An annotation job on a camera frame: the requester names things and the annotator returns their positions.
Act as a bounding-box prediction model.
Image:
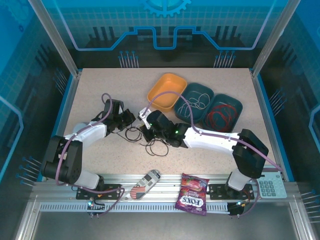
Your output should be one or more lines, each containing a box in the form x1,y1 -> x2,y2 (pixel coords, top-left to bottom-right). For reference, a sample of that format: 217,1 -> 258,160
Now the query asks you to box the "black cable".
124,125 -> 170,158

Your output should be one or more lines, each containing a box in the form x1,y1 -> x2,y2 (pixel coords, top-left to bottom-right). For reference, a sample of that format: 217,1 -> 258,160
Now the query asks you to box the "white cable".
177,91 -> 211,118

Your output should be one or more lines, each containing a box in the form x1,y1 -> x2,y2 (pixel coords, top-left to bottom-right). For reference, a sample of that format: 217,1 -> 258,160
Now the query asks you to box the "red cable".
206,103 -> 239,131

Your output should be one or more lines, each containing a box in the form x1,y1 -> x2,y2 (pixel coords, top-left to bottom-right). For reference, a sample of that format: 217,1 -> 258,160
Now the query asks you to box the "teal plastic tray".
201,93 -> 244,133
174,82 -> 215,125

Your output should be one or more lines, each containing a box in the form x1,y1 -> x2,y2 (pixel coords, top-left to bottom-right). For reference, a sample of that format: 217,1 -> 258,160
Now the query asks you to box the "orange plastic tray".
146,72 -> 188,113

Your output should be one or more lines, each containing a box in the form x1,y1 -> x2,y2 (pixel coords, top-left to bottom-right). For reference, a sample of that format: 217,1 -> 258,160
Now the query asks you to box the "flag pattern pouch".
129,169 -> 161,201

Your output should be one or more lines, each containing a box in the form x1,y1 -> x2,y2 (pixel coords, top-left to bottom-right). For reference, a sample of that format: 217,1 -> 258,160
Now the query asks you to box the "purple candy bag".
174,172 -> 210,217

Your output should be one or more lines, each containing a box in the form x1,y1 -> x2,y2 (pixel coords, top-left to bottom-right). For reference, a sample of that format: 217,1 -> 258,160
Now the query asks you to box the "grey calculator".
254,172 -> 288,200

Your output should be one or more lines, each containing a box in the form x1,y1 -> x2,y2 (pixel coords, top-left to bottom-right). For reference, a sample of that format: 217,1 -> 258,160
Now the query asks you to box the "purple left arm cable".
55,93 -> 126,217

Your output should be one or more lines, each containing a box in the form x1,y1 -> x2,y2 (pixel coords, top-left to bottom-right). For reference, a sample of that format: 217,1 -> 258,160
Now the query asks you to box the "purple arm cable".
144,91 -> 285,173
55,93 -> 126,217

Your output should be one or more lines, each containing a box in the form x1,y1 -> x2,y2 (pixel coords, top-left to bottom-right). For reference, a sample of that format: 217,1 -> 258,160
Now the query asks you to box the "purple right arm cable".
144,91 -> 285,173

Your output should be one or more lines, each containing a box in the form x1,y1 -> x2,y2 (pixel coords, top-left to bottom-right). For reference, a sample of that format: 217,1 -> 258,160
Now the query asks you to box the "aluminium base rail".
32,172 -> 286,205

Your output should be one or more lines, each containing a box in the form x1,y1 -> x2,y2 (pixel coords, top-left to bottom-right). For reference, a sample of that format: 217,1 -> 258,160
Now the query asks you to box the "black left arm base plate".
76,183 -> 122,201

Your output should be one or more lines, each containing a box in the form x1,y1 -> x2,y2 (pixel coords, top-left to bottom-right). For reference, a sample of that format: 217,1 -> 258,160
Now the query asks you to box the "slotted white cable duct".
39,201 -> 231,213

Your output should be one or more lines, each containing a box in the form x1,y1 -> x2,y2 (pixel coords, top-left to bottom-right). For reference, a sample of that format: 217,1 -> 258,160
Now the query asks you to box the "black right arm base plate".
208,183 -> 253,201

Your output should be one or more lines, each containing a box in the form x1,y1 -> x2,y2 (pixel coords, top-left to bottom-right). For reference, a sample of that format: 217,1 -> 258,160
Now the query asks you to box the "aluminium frame post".
250,0 -> 297,78
28,0 -> 82,77

